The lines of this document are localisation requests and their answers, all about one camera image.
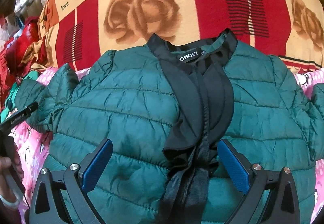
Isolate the green quilted puffer jacket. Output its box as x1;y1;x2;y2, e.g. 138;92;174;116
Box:
15;29;323;223

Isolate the red clothes pile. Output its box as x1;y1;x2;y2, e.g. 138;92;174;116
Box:
1;16;48;109

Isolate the person's left hand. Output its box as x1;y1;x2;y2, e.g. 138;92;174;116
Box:
1;150;24;211

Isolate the green garment at bedside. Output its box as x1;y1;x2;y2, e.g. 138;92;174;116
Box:
1;70;39;122

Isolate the pink penguin bed sheet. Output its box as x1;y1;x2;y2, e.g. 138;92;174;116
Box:
9;68;323;223

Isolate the red orange rose blanket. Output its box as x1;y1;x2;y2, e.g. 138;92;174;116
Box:
39;0;323;73

